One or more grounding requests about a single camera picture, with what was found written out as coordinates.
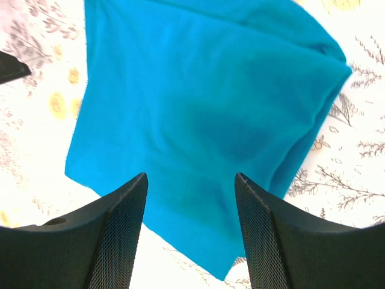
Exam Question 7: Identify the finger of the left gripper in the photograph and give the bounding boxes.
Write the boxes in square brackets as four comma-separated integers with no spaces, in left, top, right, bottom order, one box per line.
[0,51,31,84]

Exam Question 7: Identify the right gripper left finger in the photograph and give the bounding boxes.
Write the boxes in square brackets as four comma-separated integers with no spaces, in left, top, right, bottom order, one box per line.
[1,173,148,289]

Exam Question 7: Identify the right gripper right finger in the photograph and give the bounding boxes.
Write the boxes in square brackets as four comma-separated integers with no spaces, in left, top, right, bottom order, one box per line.
[235,173,384,289]

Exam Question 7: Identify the blue t shirt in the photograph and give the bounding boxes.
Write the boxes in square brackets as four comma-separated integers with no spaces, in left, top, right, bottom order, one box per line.
[65,1,351,280]

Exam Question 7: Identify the floral patterned table cloth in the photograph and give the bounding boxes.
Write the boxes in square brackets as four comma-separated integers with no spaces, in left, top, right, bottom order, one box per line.
[1,1,384,288]

